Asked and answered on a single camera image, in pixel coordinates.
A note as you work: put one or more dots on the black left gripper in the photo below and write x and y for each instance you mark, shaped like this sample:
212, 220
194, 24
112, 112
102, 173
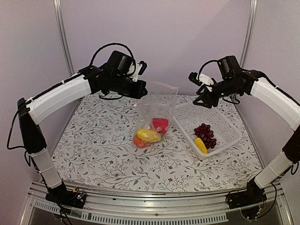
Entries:
138, 93

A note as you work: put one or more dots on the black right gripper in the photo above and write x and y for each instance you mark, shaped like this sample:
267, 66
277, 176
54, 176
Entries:
206, 97

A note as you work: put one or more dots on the clear zip top bag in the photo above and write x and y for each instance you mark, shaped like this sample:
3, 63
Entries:
158, 103

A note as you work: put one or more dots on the white plastic basket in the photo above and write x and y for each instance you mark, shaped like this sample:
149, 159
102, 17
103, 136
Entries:
188, 116

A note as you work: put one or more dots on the purple toy grapes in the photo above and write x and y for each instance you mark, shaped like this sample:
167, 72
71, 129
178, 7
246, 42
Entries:
206, 134

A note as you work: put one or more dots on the red toy bell pepper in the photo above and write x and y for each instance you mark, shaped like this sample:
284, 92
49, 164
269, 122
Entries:
160, 125

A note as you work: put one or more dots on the orange toy pumpkin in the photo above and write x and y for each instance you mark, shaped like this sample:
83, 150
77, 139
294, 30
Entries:
140, 143

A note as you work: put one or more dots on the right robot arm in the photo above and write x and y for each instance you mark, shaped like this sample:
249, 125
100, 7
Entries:
237, 80

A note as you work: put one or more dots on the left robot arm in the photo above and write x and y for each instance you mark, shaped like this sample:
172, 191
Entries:
119, 74

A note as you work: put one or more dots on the floral patterned table mat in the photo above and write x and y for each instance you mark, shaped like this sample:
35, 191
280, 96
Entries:
96, 149

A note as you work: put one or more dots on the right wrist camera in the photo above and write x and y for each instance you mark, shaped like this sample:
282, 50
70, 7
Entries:
201, 80

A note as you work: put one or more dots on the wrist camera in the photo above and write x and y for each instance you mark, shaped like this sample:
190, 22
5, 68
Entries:
139, 70
201, 80

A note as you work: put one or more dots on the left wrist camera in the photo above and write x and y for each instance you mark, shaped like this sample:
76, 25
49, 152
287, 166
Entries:
139, 70

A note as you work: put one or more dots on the right aluminium frame post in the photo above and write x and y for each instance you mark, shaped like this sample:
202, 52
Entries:
249, 31

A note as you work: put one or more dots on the aluminium frame post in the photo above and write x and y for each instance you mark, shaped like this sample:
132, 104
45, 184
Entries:
249, 31
62, 35

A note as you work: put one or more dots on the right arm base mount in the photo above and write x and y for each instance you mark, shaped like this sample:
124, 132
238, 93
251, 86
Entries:
252, 195

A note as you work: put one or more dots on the aluminium front rail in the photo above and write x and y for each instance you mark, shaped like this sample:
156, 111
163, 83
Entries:
107, 206

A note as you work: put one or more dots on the left aluminium frame post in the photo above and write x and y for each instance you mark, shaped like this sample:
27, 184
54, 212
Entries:
62, 35

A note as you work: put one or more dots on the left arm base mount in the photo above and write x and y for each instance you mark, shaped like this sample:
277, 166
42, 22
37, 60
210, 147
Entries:
62, 196

